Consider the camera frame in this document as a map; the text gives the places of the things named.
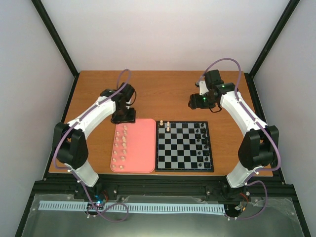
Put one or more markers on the light blue slotted cable duct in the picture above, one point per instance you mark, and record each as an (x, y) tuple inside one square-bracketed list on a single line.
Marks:
[(135, 208)]

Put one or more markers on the pink plastic tray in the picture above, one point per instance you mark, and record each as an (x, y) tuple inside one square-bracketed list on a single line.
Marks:
[(137, 145)]

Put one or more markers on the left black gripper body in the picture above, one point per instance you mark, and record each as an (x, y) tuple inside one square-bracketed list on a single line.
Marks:
[(124, 116)]

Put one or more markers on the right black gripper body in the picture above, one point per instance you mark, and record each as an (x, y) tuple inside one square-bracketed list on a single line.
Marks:
[(203, 103)]

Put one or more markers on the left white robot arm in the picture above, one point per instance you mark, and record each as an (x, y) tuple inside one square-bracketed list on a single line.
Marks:
[(69, 147)]

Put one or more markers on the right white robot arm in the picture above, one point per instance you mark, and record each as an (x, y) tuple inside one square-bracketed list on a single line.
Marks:
[(259, 145)]

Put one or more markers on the black white chess board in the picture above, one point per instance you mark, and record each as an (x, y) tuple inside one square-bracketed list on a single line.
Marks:
[(178, 149)]

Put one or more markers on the black aluminium frame rail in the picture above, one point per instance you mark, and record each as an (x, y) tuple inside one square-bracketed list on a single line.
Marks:
[(209, 187)]

